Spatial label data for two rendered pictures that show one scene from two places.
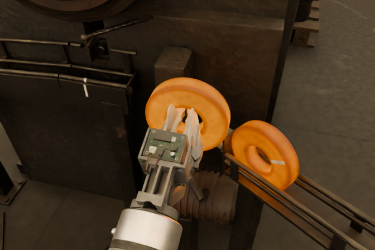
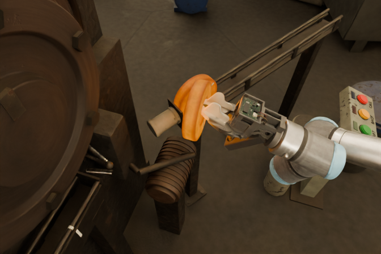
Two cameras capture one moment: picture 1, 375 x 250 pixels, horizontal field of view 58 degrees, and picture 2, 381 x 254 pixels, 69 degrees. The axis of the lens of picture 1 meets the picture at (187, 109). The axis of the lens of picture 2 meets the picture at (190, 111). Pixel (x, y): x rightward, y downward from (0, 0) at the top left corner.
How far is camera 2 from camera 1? 0.65 m
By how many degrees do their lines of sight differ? 58
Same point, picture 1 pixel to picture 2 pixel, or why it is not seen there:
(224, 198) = (188, 144)
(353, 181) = not seen: hidden behind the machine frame
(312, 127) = not seen: hidden behind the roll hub
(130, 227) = (296, 135)
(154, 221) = (292, 124)
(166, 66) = (115, 127)
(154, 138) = (248, 111)
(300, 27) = not seen: outside the picture
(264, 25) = (110, 45)
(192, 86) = (203, 86)
